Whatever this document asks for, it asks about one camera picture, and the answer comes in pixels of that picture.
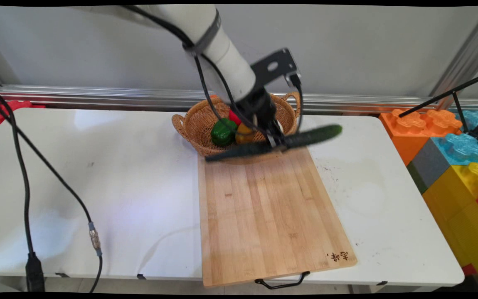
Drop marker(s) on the woven wicker basket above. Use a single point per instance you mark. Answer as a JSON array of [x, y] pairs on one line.
[[197, 124]]

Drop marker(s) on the aluminium frame post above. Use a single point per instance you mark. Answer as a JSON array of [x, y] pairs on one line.
[[463, 54]]

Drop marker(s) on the dark green cucumber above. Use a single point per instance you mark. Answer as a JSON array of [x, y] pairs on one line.
[[314, 136]]

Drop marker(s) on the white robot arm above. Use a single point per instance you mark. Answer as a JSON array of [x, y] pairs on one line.
[[222, 50]]

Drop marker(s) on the aluminium frame rail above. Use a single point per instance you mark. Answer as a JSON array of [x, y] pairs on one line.
[[97, 96]]

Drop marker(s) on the black tripod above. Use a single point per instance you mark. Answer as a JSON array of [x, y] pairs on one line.
[[457, 99]]

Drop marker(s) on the orange foam block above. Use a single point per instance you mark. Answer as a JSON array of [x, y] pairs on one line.
[[409, 128]]

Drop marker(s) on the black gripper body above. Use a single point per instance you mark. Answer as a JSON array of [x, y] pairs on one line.
[[259, 110]]

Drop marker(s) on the orange bell pepper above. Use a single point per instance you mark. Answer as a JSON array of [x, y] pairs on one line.
[[244, 135]]

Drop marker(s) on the light blue foam block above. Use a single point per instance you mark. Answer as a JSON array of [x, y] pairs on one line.
[[474, 118], [461, 147]]

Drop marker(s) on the wooden cutting board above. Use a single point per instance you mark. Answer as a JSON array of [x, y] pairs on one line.
[[264, 216]]

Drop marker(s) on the red bell pepper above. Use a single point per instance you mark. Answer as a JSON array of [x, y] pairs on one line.
[[234, 117]]

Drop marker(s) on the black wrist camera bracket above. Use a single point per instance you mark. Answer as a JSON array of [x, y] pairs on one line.
[[274, 64]]

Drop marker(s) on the grey foam block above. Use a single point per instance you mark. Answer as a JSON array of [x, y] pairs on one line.
[[428, 166]]

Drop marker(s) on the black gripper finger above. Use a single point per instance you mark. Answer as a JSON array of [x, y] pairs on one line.
[[280, 135], [270, 138]]

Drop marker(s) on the green bell pepper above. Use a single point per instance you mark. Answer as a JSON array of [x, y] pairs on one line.
[[223, 132]]

